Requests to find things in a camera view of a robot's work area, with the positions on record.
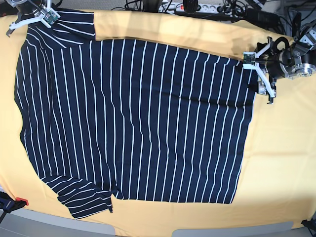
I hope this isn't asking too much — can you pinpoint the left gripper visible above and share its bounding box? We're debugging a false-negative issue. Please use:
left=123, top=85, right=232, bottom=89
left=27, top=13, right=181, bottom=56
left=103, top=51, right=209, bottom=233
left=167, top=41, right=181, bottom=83
left=256, top=23, right=316, bottom=95

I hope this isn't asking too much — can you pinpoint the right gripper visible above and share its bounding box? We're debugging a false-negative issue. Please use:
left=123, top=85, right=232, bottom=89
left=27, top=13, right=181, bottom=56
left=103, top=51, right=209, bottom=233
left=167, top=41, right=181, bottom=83
left=9, top=0, right=46, bottom=14

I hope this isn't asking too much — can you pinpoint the navy white striped T-shirt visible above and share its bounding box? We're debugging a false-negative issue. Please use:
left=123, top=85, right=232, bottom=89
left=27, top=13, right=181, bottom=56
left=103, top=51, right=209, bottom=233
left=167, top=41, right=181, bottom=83
left=15, top=9, right=257, bottom=219

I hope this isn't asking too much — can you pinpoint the black power adapter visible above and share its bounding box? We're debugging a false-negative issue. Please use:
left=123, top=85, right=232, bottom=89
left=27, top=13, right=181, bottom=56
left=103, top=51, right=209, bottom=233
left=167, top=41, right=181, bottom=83
left=244, top=8, right=279, bottom=29

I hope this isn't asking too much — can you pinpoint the yellow table cloth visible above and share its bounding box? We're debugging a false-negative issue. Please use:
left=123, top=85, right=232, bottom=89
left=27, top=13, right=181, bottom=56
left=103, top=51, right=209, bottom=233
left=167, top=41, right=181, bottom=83
left=0, top=10, right=316, bottom=237

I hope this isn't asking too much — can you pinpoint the white power strip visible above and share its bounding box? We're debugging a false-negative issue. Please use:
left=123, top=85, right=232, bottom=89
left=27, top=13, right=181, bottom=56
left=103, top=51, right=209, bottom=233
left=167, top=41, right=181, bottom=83
left=158, top=1, right=222, bottom=14

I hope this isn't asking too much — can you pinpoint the black clamp right corner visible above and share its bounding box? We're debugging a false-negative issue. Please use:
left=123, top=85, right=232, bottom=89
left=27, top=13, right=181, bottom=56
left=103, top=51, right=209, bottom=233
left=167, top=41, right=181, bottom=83
left=301, top=218, right=316, bottom=237

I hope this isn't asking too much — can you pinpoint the red black clamp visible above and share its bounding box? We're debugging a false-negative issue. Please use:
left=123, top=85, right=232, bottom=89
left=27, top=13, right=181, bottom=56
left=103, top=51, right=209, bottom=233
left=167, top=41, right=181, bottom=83
left=0, top=192, right=29, bottom=213

